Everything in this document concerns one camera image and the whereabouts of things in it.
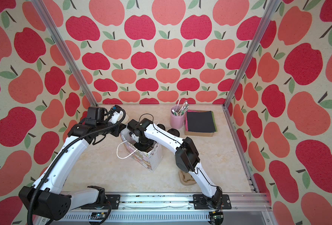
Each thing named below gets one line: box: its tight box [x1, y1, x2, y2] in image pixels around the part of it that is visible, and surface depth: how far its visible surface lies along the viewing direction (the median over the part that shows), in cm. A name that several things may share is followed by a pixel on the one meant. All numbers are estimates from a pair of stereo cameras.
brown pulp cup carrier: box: [178, 170, 197, 186], surface depth 80 cm
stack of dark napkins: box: [184, 109, 218, 137], surface depth 108 cm
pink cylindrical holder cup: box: [170, 105, 186, 130], surface depth 104 cm
